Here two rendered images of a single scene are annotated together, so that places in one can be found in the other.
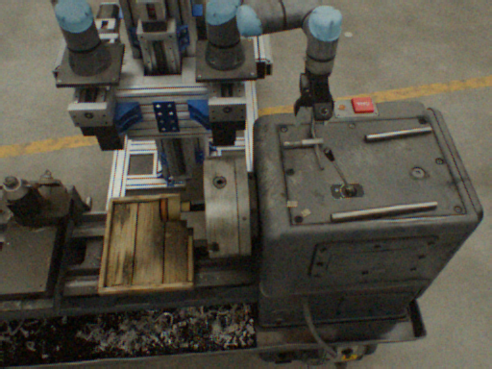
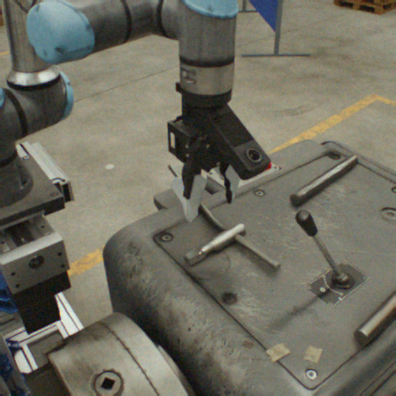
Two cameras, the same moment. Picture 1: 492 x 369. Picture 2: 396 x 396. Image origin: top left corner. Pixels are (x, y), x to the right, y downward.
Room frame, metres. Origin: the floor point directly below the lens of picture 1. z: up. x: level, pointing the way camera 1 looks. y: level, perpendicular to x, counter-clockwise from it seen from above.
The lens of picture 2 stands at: (0.44, 0.15, 1.75)
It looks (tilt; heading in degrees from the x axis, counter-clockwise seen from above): 37 degrees down; 327
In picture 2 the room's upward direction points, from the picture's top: straight up
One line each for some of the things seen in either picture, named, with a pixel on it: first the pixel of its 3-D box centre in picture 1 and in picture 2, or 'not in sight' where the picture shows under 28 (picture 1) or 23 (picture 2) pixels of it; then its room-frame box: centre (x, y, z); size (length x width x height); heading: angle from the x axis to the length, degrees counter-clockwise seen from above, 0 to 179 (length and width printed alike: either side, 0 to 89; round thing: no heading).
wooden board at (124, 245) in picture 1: (149, 241); not in sight; (0.75, 0.34, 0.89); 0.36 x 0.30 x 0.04; 4
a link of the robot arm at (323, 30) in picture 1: (323, 33); (205, 16); (0.94, -0.18, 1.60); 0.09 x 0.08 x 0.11; 16
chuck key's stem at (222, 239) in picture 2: (303, 143); (215, 244); (0.87, -0.16, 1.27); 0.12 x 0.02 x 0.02; 97
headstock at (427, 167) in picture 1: (349, 196); (296, 305); (0.82, -0.32, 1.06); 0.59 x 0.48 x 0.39; 94
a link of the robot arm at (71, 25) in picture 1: (76, 22); not in sight; (1.36, 0.58, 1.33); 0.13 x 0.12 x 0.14; 24
